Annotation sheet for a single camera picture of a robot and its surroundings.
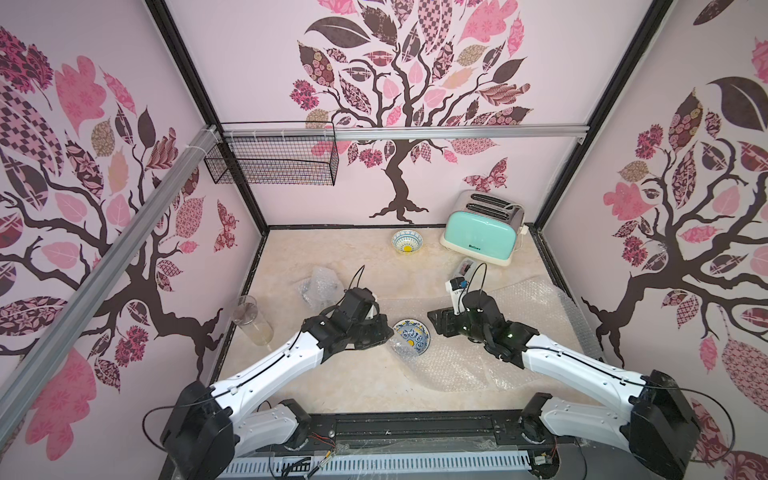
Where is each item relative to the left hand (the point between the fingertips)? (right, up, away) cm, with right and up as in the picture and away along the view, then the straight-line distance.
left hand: (396, 339), depth 77 cm
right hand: (+11, +7, +4) cm, 14 cm away
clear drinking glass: (-39, +4, +2) cm, 39 cm away
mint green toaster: (+30, +32, +21) cm, 49 cm away
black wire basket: (-39, +56, +17) cm, 70 cm away
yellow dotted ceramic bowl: (+5, +27, +36) cm, 46 cm away
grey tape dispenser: (+25, +18, +25) cm, 40 cm away
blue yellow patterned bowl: (+5, -3, +12) cm, 14 cm away
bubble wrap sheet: (+19, -10, +8) cm, 22 cm away
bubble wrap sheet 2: (-23, +11, +15) cm, 30 cm away
